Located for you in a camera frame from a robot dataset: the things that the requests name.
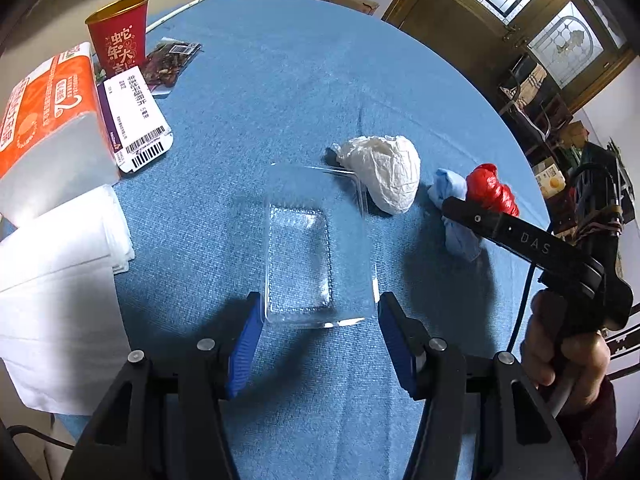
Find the clear plastic container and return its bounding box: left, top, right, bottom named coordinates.
left=262, top=161, right=382, bottom=329

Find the red paper cup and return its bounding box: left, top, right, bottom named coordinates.
left=84, top=0, right=152, bottom=81

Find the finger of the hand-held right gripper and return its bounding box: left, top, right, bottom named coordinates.
left=440, top=196, right=603, bottom=297

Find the orange tissue pack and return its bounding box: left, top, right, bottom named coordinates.
left=0, top=41, right=122, bottom=229

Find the purple and white box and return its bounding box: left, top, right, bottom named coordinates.
left=96, top=65, right=175, bottom=174

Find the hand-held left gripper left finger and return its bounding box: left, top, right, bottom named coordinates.
left=60, top=291, right=266, bottom=480

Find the white paper towel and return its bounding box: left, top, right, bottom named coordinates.
left=0, top=264, right=132, bottom=417

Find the round blue covered table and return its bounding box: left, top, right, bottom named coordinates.
left=50, top=0, right=552, bottom=480

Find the person's right hand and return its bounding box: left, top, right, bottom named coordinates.
left=520, top=290, right=612, bottom=417

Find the white thin stick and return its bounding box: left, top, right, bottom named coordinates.
left=145, top=0, right=209, bottom=31

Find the wooden door with glass panes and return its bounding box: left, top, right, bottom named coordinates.
left=382, top=0, right=637, bottom=117

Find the red plastic bag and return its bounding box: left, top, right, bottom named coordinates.
left=465, top=162, right=521, bottom=219

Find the white crumpled plastic bag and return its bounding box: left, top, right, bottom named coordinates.
left=327, top=135, right=422, bottom=215

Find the person's right forearm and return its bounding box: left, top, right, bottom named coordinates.
left=554, top=375, right=622, bottom=480

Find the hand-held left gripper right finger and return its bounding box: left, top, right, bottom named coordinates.
left=376, top=291, right=576, bottom=480

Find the white napkin stack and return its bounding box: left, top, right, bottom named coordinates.
left=0, top=184, right=136, bottom=294

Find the orange printed carton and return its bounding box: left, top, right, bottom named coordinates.
left=532, top=157, right=569, bottom=201

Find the black cable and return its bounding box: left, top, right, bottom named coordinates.
left=0, top=424, right=78, bottom=453
left=505, top=225, right=557, bottom=357

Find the blue plastic bag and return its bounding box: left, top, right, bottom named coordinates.
left=426, top=168, right=484, bottom=263

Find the dark snack packet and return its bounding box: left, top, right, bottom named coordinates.
left=137, top=36, right=204, bottom=99

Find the metal frame chair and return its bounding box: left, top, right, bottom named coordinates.
left=497, top=52, right=577, bottom=162

